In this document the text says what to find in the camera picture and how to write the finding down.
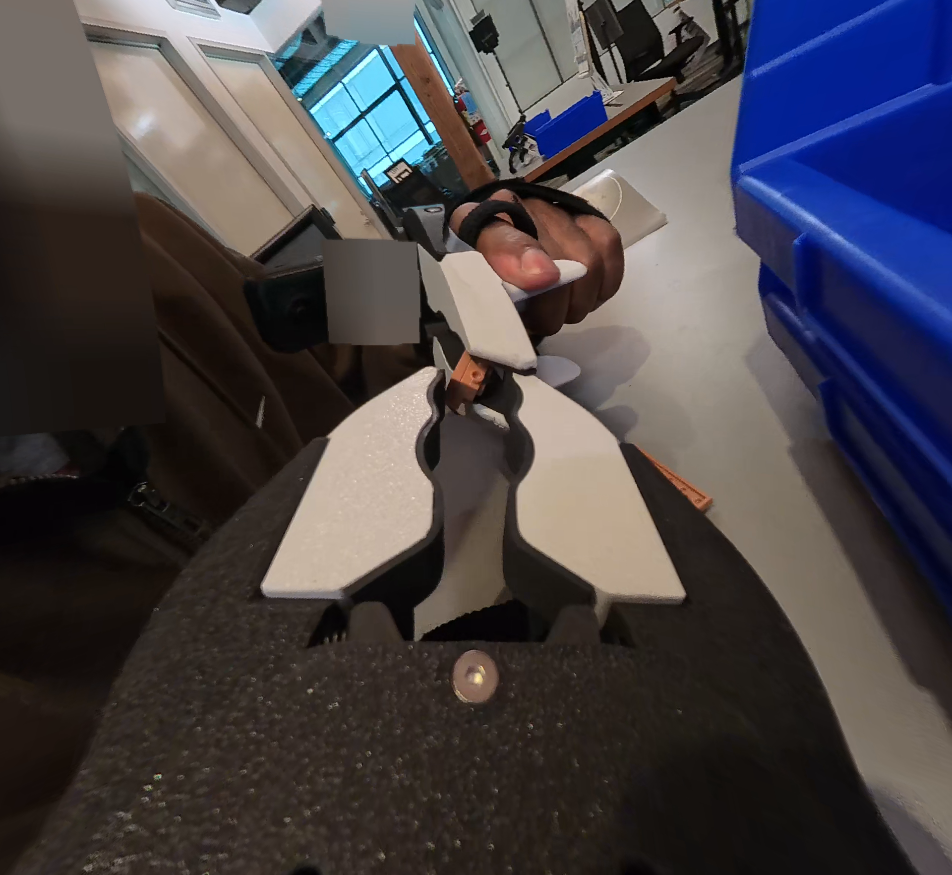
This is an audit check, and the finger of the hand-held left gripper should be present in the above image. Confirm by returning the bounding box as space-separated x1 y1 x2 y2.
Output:
472 356 583 433
418 246 539 374

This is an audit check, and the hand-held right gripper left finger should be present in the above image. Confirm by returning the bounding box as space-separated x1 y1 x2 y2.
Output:
260 366 447 602

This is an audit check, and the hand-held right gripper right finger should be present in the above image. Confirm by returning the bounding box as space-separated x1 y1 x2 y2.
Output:
502 369 687 626

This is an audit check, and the small brown square brick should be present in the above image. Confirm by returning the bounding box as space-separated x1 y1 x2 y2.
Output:
448 350 492 415

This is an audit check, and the blue plastic bin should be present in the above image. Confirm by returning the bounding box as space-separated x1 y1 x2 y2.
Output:
730 0 952 616

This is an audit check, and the person's left hand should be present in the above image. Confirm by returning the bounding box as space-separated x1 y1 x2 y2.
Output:
476 198 624 334

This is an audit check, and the grey board on stand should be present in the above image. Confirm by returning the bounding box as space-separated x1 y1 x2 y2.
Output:
249 205 336 273

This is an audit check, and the flat brown board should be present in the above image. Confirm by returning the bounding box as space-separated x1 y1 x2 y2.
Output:
638 447 714 513

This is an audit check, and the wooden column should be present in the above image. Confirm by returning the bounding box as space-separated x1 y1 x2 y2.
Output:
390 42 499 191

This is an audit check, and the long wooden desk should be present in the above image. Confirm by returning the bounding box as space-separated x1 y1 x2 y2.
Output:
521 75 679 184

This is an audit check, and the black studio light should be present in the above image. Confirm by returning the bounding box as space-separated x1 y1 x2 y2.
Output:
467 10 525 121

